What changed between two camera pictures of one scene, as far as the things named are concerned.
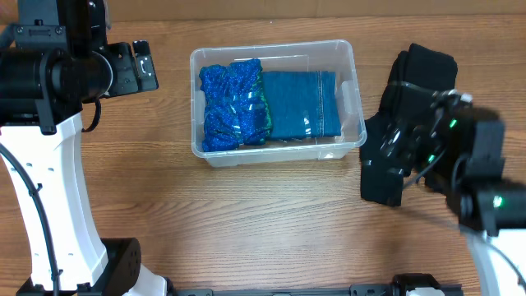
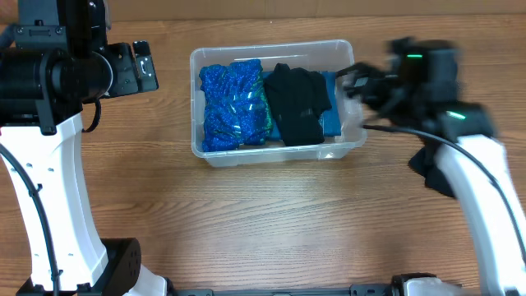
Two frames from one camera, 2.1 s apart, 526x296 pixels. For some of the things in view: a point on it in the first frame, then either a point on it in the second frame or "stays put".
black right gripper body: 426,158 to 387,95
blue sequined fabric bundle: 237,110 stays put
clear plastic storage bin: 275,103 stays put
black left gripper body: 121,69 stays put
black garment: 385,154 to 300,97
